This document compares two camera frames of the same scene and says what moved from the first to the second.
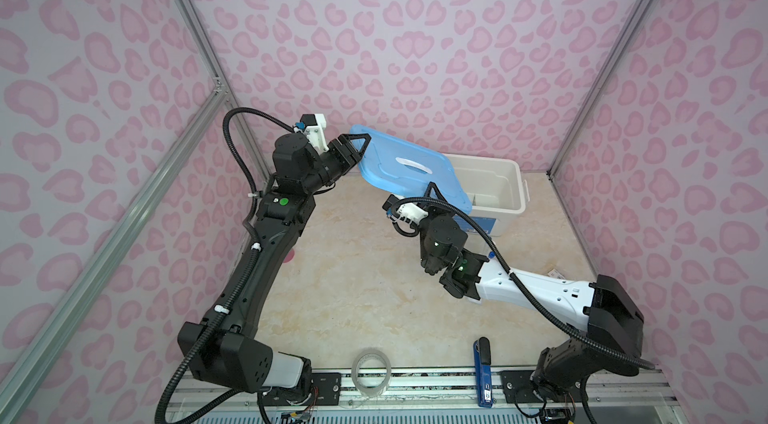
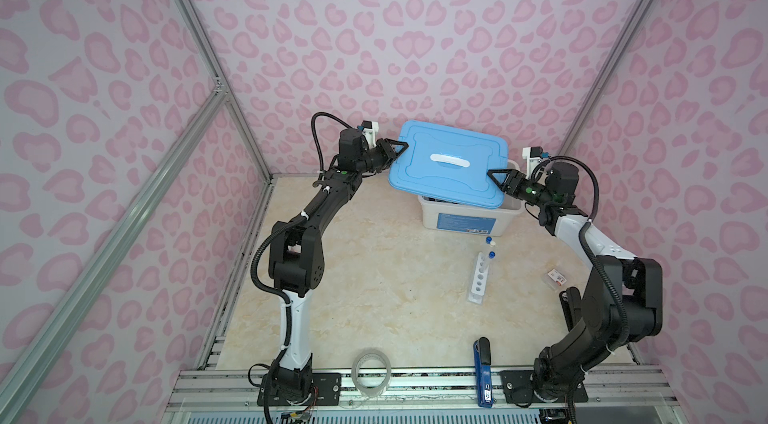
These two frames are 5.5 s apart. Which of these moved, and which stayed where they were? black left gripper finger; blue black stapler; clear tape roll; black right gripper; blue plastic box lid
Moved: black left gripper finger; black right gripper; blue plastic box lid
Stayed: blue black stapler; clear tape roll
